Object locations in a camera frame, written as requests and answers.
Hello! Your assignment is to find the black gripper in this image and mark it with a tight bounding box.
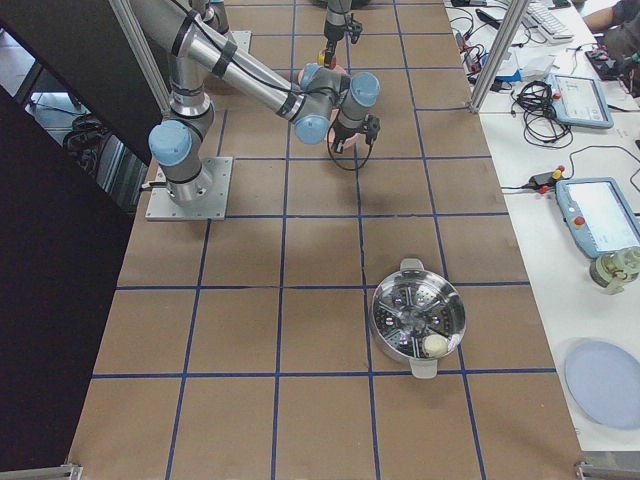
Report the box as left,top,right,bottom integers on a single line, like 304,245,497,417
322,0,362,68
333,114,380,153

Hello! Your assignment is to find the pink bowl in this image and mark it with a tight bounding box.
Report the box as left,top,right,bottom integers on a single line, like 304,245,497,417
325,116,361,153

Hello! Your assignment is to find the red yellow apple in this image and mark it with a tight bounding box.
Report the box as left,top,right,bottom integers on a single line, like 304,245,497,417
317,50,335,69

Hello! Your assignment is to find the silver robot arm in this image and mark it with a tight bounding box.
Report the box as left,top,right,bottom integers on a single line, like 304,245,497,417
110,1,380,221
188,0,370,70

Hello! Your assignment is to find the pink plate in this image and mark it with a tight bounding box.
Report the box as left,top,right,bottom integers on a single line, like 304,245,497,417
297,63,329,90

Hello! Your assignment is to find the blue plate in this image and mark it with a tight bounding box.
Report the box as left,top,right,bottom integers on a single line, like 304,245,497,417
564,341,639,430

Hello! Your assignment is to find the steel steamer pot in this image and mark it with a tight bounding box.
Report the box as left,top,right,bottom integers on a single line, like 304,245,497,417
368,258,466,379

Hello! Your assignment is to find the black power adapter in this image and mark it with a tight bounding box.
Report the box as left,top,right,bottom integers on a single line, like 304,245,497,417
529,172,555,190

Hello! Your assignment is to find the white keyboard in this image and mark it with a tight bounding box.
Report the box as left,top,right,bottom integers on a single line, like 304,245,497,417
523,2,574,44

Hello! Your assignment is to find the white steamed bun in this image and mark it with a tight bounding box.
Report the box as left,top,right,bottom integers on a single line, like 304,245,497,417
422,334,449,358

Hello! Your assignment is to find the far teach pendant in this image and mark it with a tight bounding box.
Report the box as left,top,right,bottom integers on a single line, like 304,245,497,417
545,73,614,129

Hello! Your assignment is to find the teach pendant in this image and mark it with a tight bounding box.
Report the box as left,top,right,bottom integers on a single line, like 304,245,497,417
555,177,639,259
545,73,614,129

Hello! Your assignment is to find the near teach pendant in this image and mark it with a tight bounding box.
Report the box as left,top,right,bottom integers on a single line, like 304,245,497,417
555,177,639,259

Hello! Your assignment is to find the black panel board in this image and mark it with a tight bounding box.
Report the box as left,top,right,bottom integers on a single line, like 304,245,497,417
1,1,160,471

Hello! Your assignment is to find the glass jar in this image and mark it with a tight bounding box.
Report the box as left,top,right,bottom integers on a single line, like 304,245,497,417
589,246,639,294

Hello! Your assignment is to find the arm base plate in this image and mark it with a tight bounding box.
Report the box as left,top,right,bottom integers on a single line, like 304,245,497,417
227,30,252,53
145,157,233,221

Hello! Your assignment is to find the aluminium frame post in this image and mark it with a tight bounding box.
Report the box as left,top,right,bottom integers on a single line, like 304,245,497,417
469,0,529,113

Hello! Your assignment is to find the black coiled cable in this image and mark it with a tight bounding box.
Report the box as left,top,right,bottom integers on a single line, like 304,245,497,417
510,81,572,147

